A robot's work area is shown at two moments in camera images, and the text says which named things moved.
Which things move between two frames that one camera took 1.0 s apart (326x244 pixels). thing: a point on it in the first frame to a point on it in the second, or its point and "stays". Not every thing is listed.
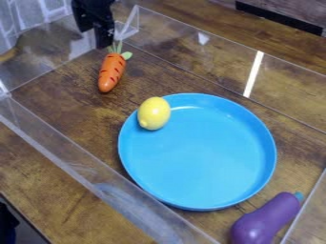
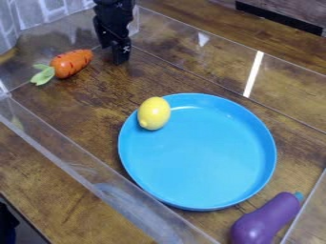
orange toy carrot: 113,68 to 65,66
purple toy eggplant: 259,227 stays
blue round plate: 208,160 stays
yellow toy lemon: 153,112 stays
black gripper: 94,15 to 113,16
